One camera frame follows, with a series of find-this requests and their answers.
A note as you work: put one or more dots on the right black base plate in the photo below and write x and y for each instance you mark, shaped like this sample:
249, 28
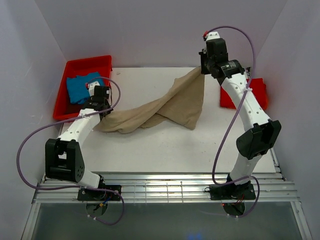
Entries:
231, 192

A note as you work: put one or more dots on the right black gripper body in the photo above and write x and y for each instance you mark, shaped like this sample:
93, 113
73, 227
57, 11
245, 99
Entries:
206, 62

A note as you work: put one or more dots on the blue folded t shirt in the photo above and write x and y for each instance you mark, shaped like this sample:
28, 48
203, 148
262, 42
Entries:
77, 88

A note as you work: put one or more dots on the beige t shirt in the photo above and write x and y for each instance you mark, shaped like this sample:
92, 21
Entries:
182, 104

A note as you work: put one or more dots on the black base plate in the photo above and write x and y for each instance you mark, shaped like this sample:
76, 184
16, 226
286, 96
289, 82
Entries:
231, 192
97, 195

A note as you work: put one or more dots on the red folded t shirt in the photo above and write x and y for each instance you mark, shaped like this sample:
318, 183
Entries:
259, 89

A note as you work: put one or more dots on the red plastic bin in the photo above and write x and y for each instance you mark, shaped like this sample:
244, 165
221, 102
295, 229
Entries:
63, 109

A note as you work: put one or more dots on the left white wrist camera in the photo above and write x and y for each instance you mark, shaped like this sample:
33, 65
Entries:
91, 89

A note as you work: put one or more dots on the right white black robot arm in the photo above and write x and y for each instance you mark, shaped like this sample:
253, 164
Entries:
260, 132

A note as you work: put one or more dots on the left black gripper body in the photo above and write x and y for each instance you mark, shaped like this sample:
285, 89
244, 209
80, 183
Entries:
107, 104

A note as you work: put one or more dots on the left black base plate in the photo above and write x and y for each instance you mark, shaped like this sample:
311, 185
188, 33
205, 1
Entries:
97, 195

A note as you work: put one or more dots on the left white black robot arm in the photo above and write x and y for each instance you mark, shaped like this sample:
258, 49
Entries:
63, 156

